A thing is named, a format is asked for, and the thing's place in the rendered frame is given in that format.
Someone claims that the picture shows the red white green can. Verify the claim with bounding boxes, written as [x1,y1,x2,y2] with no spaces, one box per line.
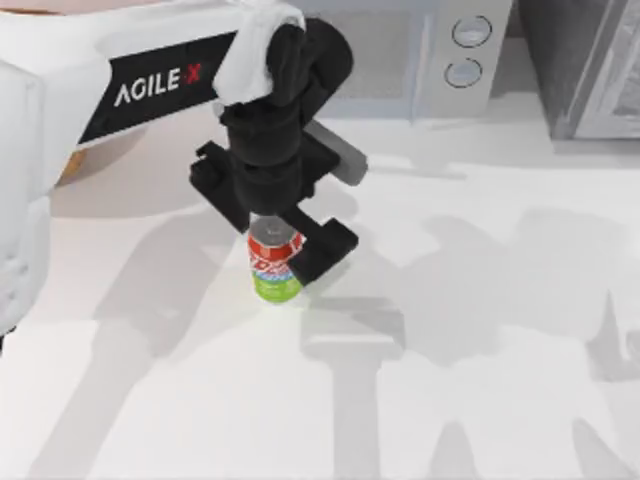
[247,215,308,305]

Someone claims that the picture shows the pale microwave oven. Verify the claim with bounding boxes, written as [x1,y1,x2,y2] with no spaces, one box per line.
[297,0,513,124]

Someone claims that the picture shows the round grey microwave knob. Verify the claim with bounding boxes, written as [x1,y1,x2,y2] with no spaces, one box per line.
[443,56,485,90]
[451,13,494,47]

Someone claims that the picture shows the grey cabinet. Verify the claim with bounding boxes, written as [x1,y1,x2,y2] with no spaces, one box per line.
[516,0,640,142]

